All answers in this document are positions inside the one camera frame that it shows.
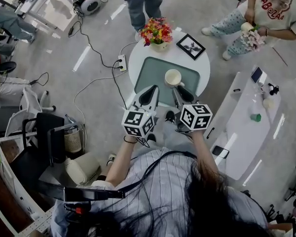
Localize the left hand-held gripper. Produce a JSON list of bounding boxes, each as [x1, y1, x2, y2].
[[121, 84, 160, 138]]

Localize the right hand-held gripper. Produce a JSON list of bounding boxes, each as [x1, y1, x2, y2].
[[172, 85, 213, 133]]

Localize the white mug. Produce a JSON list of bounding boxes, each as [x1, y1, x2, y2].
[[164, 69, 185, 88]]

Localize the green-grey tray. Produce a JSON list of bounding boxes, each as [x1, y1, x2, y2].
[[134, 56, 201, 107]]

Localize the person's left forearm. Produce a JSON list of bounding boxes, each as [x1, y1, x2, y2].
[[105, 135, 138, 187]]

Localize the person's right forearm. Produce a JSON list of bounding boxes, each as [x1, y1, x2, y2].
[[189, 129, 219, 175]]

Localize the person's right black shoe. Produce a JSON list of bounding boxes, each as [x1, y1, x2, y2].
[[164, 110, 176, 123]]

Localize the round white side table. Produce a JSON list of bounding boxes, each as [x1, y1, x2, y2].
[[128, 30, 211, 108]]

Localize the person's light jeans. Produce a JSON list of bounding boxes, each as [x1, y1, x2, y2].
[[161, 121, 195, 155]]

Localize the white power strip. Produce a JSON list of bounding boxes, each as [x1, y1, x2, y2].
[[117, 54, 128, 73]]

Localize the black smartphone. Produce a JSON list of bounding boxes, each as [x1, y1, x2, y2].
[[211, 145, 230, 159]]

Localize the colourful flowers in white pot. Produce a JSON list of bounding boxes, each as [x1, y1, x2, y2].
[[139, 17, 174, 53]]

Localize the white marble cabinet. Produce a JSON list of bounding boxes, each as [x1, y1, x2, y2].
[[207, 65, 282, 181]]

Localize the small dark-screen device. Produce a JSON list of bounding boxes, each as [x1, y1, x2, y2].
[[251, 67, 263, 83]]

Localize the person's striped shirt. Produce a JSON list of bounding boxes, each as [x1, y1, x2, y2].
[[50, 147, 269, 237]]

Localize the small cream jar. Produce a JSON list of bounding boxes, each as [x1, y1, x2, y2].
[[262, 98, 275, 110]]

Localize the wicker basket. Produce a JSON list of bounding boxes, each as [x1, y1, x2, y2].
[[64, 128, 82, 154]]

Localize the small black gadget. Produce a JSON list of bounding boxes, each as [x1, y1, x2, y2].
[[267, 82, 280, 96]]

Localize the pink flower bouquet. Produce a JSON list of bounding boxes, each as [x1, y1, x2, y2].
[[240, 22, 266, 52]]

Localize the beige trash bin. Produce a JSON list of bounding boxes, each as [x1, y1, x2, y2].
[[64, 152, 101, 186]]

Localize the black office chair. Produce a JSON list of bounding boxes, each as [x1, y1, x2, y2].
[[9, 112, 66, 182]]

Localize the white round floor device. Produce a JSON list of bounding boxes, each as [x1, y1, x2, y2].
[[73, 0, 109, 16]]

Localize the white mesh chair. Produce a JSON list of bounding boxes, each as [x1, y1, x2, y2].
[[4, 86, 56, 138]]

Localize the black device with red button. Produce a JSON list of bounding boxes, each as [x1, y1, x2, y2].
[[64, 201, 94, 222]]

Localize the white curved desk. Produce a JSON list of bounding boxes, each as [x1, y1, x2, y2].
[[0, 142, 55, 237]]

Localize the thin black cable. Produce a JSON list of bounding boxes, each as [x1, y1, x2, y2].
[[111, 59, 128, 110]]

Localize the black picture frame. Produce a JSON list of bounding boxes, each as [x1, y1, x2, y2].
[[176, 33, 206, 61]]

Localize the white floor cable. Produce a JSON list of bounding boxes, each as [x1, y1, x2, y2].
[[73, 41, 139, 149]]

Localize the black power adapter cable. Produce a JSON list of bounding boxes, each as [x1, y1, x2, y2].
[[68, 21, 121, 70]]

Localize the black strap bar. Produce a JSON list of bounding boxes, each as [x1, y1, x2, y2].
[[38, 181, 126, 202]]

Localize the black charger cable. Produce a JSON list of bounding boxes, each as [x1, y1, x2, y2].
[[0, 72, 50, 87]]

